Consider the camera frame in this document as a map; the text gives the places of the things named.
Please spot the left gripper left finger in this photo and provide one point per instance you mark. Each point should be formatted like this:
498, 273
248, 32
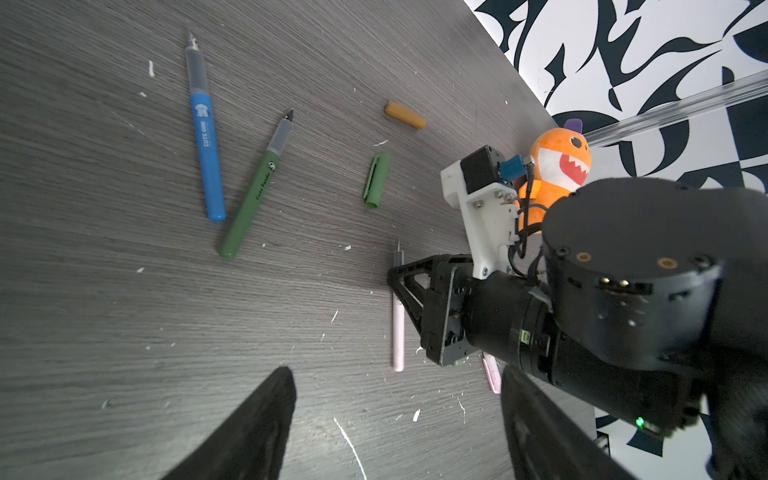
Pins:
251, 442

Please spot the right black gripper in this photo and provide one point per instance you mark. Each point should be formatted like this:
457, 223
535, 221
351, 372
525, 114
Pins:
457, 314

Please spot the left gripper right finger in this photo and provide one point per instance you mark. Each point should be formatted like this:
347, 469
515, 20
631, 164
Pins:
543, 442

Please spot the pink pen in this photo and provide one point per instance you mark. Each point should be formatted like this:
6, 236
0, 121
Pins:
398, 335

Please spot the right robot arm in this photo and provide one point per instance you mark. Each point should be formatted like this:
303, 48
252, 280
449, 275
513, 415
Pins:
654, 301

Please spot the green pen cap upper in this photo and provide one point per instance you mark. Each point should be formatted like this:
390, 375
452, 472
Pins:
376, 181

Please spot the orange pen cap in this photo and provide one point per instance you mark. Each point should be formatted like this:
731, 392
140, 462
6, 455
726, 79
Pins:
405, 115

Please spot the green pen left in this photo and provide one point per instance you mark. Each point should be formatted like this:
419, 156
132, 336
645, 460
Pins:
259, 184

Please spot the blue pen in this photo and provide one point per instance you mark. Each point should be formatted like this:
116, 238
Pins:
205, 131

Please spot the orange shark plush toy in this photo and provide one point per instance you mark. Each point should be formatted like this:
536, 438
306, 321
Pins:
563, 162

